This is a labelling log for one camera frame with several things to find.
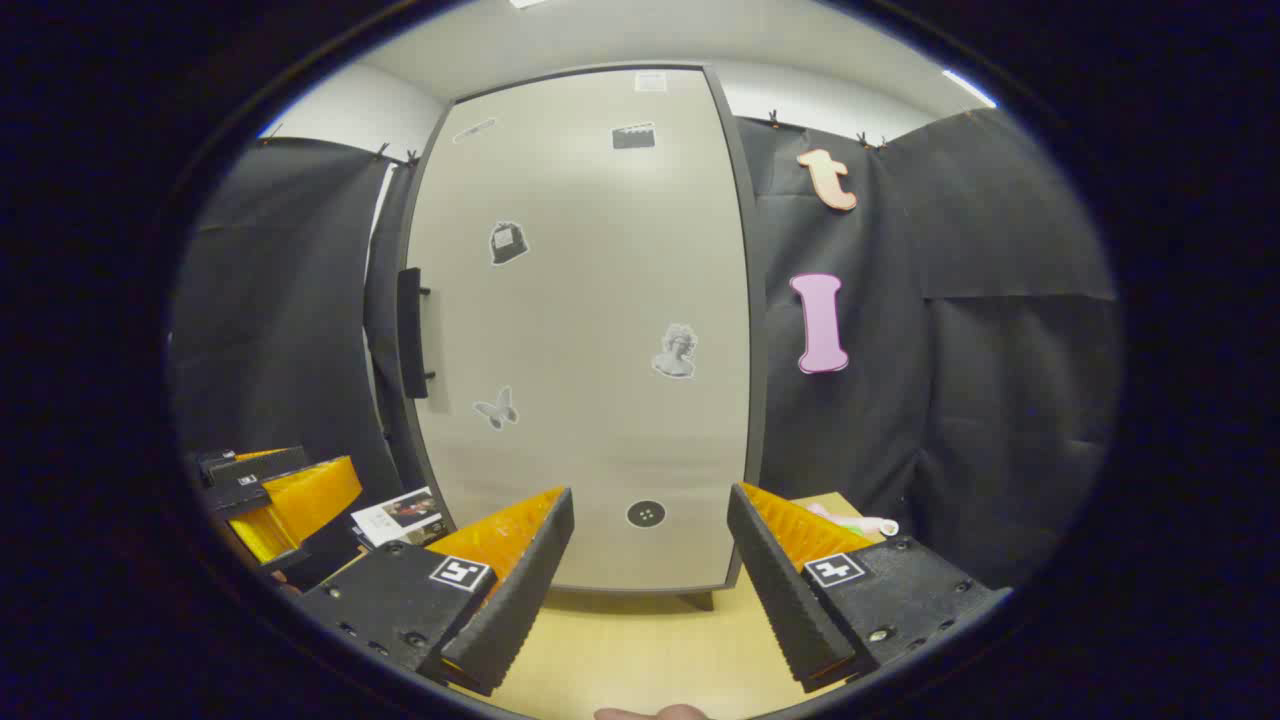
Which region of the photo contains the pink and green plush toy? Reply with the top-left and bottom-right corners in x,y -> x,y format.
805,502 -> 901,538

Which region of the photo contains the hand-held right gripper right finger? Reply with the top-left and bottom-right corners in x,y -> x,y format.
726,482 -> 1013,694

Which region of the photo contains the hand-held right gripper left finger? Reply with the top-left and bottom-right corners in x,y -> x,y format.
298,487 -> 576,698

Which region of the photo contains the stack of books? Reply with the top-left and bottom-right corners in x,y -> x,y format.
350,487 -> 446,549

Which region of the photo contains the black door handle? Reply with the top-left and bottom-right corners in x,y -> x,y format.
397,267 -> 436,399

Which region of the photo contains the beige cabinet door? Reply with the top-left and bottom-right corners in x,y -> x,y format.
405,65 -> 766,593

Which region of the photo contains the black backdrop cloth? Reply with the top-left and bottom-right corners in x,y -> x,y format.
170,108 -> 1121,591

